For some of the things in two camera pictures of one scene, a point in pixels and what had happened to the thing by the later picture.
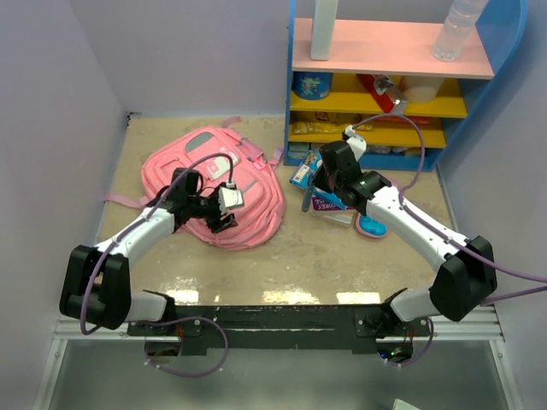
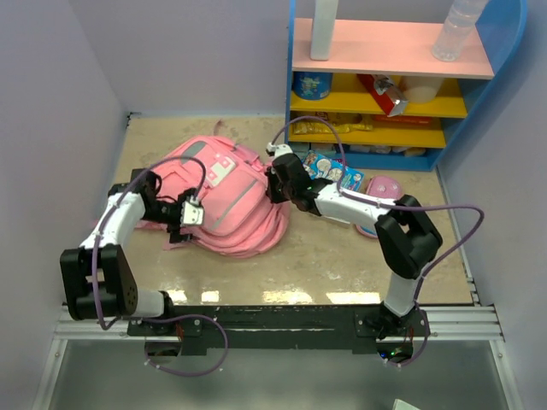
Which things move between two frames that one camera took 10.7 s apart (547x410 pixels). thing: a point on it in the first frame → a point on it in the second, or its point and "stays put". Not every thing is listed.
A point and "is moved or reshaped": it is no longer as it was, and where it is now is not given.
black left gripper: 215,224 → 175,236
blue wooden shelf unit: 408,105 stays put
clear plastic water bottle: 461,20 stays put
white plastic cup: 420,90 stays put
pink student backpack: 220,156 is moved or reshaped
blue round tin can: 312,85 stays put
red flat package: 397,122 stays put
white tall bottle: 325,12 stays put
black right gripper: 319,179 → 274,196
